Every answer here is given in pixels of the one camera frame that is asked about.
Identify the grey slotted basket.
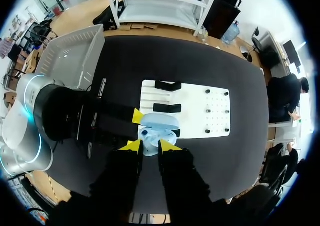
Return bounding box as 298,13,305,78
36,23,106,90

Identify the pale blue earbud case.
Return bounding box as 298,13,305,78
138,112,181,158

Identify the person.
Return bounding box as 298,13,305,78
264,142,307,195
266,73,310,124

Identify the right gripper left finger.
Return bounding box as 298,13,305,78
89,139,145,213

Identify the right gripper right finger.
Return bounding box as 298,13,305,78
158,139,213,214

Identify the white plate with black stands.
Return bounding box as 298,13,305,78
138,79,231,140

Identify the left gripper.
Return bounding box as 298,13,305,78
33,77,145,159

